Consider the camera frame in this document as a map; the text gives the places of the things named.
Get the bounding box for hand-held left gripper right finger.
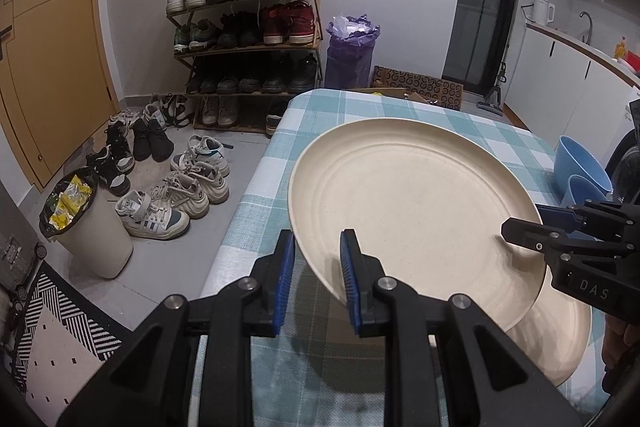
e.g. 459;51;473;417
339;229;586;427

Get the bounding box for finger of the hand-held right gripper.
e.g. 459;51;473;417
501;217;622;269
534;202;627;239

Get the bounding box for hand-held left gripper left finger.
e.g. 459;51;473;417
55;229;297;427

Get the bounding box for light blue bowl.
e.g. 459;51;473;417
552;135;613;202

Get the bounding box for cream plate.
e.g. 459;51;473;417
505;277;593;385
287;120;548;333

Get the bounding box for person's right hand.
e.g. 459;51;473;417
600;312;637;396

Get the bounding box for checked teal tablecloth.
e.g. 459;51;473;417
200;89;608;427

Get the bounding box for white washing machine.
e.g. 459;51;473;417
602;84;640;208

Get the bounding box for pile of sneakers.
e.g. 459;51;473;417
85;94;231;240

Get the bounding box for white base cabinet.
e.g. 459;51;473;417
502;21;640;142

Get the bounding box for patterned cardboard box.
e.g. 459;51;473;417
371;66;463;110

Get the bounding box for white trash bin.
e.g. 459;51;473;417
39;167;135;279

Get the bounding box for white electric kettle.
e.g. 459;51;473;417
532;0;556;26

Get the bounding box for striped black white rug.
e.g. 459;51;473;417
10;269;123;408

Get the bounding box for yellow wrappers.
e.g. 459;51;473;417
47;174;93;230

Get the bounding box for purple trash bag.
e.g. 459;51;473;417
325;13;381;90

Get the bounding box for wooden shoe rack with shoes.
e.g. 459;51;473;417
152;0;321;130

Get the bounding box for grey suitcase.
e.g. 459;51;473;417
0;187;48;358

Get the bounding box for yellow wooden door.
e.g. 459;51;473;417
0;0;121;192

